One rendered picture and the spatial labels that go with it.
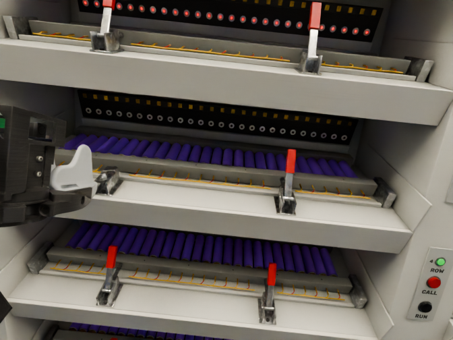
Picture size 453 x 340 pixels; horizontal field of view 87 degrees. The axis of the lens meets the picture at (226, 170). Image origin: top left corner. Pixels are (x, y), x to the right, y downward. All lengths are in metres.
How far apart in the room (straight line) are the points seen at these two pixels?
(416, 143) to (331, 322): 0.31
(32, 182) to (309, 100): 0.30
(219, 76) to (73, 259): 0.41
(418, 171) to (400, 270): 0.15
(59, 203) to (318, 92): 0.30
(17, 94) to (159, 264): 0.36
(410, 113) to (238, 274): 0.36
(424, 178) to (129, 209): 0.42
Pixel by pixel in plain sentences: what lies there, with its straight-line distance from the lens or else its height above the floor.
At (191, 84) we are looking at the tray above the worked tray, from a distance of 0.33.
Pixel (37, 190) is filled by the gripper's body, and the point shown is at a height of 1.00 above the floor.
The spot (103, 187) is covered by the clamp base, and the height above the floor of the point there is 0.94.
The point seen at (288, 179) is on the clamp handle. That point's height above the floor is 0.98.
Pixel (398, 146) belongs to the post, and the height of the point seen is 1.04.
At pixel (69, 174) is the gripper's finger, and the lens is 0.28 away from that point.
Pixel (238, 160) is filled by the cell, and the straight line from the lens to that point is 0.43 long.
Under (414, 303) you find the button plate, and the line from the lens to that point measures 0.50.
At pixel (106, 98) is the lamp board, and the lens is 0.53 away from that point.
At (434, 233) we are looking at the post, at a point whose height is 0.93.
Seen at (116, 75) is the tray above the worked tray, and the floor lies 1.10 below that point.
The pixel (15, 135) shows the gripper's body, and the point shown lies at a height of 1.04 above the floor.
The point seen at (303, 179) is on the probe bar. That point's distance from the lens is 0.41.
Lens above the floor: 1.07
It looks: 13 degrees down
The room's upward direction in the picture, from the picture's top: 6 degrees clockwise
